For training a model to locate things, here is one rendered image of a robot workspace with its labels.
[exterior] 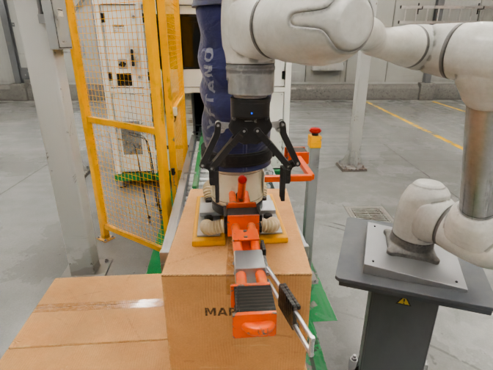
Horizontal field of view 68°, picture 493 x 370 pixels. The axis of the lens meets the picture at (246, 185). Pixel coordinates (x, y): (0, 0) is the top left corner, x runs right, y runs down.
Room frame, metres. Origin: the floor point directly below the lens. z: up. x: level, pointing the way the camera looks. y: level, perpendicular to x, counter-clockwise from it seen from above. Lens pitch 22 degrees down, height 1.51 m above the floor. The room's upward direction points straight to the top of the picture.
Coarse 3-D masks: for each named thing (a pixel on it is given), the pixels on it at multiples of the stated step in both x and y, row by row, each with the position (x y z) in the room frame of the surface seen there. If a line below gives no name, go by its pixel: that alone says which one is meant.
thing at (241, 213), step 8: (224, 208) 0.88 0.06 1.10; (232, 208) 0.90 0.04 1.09; (240, 208) 0.90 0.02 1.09; (248, 208) 0.90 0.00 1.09; (256, 208) 0.90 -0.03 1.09; (224, 216) 0.84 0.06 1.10; (232, 216) 0.83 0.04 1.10; (240, 216) 0.83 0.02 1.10; (248, 216) 0.83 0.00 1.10; (256, 216) 0.83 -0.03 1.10; (224, 224) 0.85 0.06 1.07; (232, 224) 0.83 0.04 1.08; (240, 224) 0.83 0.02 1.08; (256, 224) 0.83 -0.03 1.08; (224, 232) 0.83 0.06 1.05
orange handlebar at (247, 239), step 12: (300, 156) 1.39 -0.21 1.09; (276, 180) 1.16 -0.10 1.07; (300, 180) 1.17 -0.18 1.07; (252, 228) 0.80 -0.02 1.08; (240, 240) 0.74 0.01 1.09; (252, 240) 0.74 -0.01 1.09; (240, 276) 0.60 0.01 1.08; (264, 276) 0.60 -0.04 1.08; (252, 324) 0.47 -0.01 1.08; (264, 324) 0.47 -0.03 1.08
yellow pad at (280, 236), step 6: (264, 198) 1.19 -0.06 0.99; (270, 198) 1.24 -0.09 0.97; (276, 210) 1.15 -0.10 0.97; (264, 216) 1.05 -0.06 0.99; (270, 216) 1.05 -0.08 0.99; (276, 216) 1.10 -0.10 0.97; (282, 228) 1.02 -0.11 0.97; (264, 234) 0.98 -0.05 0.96; (270, 234) 0.98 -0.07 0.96; (276, 234) 0.98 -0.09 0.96; (282, 234) 0.98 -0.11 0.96; (264, 240) 0.96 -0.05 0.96; (270, 240) 0.96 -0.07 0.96; (276, 240) 0.96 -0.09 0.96; (282, 240) 0.96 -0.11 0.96
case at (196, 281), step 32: (192, 192) 1.36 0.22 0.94; (192, 224) 1.09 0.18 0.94; (288, 224) 1.09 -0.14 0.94; (192, 256) 0.89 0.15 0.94; (224, 256) 0.89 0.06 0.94; (288, 256) 0.89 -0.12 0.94; (192, 288) 0.81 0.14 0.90; (224, 288) 0.81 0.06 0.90; (192, 320) 0.81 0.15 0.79; (224, 320) 0.81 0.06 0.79; (192, 352) 0.81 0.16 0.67; (224, 352) 0.81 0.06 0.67; (256, 352) 0.81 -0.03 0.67; (288, 352) 0.81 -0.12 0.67
